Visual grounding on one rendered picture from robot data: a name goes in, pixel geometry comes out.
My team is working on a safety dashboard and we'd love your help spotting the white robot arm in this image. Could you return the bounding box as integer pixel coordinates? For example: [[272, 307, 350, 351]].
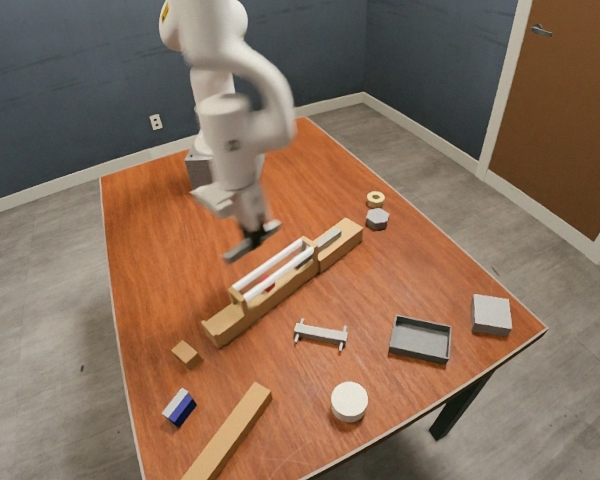
[[159, 0, 298, 219]]

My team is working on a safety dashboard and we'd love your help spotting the beige roll of masking tape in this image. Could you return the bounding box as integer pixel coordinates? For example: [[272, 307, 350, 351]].
[[367, 192, 384, 209]]

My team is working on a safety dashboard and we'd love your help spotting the long tan wooden bar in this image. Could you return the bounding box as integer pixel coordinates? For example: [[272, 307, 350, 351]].
[[181, 382, 273, 480]]

